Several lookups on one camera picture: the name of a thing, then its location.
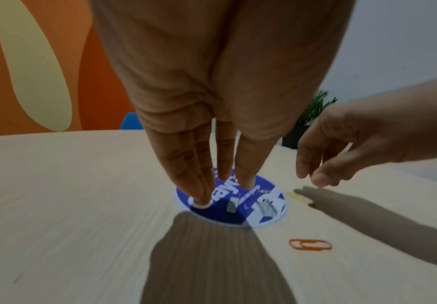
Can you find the person's left hand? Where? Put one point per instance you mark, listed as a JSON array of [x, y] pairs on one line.
[[211, 65]]

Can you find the orange paper clip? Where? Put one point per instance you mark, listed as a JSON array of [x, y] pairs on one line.
[[310, 245]]

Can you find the green potted plant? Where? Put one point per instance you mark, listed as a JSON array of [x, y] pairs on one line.
[[318, 108]]

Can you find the person's right hand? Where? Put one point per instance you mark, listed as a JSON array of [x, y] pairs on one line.
[[368, 133]]

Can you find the yellow paper clip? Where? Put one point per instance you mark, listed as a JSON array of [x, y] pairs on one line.
[[299, 197]]

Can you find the blue round printed disc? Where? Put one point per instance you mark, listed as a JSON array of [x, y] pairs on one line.
[[218, 212]]

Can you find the grey metal staples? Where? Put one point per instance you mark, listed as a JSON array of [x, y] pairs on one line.
[[267, 208]]

